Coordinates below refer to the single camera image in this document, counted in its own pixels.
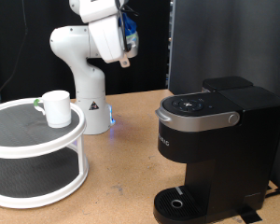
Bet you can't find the black power cord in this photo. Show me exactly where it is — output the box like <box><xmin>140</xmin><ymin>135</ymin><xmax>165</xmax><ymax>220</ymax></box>
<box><xmin>264</xmin><ymin>186</ymin><xmax>280</xmax><ymax>200</ymax></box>

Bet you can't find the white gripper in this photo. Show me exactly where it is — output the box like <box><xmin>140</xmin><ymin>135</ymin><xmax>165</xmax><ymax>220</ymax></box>
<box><xmin>69</xmin><ymin>0</ymin><xmax>132</xmax><ymax>69</ymax></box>

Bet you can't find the white two-tier turntable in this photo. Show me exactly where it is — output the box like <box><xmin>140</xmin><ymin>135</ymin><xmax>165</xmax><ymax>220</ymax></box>
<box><xmin>0</xmin><ymin>97</ymin><xmax>90</xmax><ymax>209</ymax></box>

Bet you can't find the black tape strip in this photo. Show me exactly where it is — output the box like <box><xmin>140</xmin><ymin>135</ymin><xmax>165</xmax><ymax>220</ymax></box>
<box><xmin>237</xmin><ymin>204</ymin><xmax>263</xmax><ymax>224</ymax></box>

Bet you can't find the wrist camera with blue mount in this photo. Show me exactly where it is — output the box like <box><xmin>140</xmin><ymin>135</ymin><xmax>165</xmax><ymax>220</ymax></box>
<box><xmin>118</xmin><ymin>12</ymin><xmax>140</xmax><ymax>60</ymax></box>

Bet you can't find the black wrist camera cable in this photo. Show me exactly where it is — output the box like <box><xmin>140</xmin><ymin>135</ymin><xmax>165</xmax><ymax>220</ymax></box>
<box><xmin>115</xmin><ymin>0</ymin><xmax>140</xmax><ymax>52</ymax></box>

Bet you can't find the dark grey partition panel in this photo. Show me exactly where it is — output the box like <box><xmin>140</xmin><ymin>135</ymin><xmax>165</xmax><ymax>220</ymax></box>
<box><xmin>168</xmin><ymin>0</ymin><xmax>280</xmax><ymax>197</ymax></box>

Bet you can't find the black grip liner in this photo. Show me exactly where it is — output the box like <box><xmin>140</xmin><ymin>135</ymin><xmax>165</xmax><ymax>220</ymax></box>
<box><xmin>0</xmin><ymin>102</ymin><xmax>81</xmax><ymax>147</ymax></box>
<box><xmin>0</xmin><ymin>147</ymin><xmax>80</xmax><ymax>199</ymax></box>

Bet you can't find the silver Keurig lid handle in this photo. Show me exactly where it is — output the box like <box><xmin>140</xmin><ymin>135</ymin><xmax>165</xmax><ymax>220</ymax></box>
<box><xmin>154</xmin><ymin>106</ymin><xmax>241</xmax><ymax>133</ymax></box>

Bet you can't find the black Keurig coffee machine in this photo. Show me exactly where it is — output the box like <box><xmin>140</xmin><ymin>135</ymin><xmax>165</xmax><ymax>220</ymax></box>
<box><xmin>152</xmin><ymin>76</ymin><xmax>280</xmax><ymax>224</ymax></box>

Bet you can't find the white mug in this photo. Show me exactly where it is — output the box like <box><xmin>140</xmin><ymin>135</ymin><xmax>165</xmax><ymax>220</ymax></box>
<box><xmin>33</xmin><ymin>90</ymin><xmax>73</xmax><ymax>129</ymax></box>

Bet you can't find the black hanging cable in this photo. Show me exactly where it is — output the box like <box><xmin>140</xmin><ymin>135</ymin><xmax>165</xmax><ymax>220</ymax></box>
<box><xmin>0</xmin><ymin>0</ymin><xmax>29</xmax><ymax>104</ymax></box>

